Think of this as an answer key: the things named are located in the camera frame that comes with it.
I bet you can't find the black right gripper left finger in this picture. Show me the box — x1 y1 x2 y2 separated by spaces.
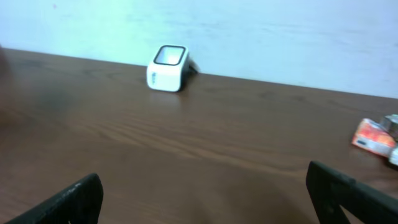
6 173 103 224

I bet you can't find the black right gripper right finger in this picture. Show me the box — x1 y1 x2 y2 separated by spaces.
306 161 397 224

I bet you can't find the orange snack packet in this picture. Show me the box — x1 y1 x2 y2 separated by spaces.
351 118 396 157

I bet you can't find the small teal tissue pack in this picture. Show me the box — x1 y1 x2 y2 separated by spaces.
388 147 398 166

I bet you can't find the round green tape measure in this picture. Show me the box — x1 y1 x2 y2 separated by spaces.
380 114 397 140

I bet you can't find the white barcode scanner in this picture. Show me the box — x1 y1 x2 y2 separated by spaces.
146 45 189 92

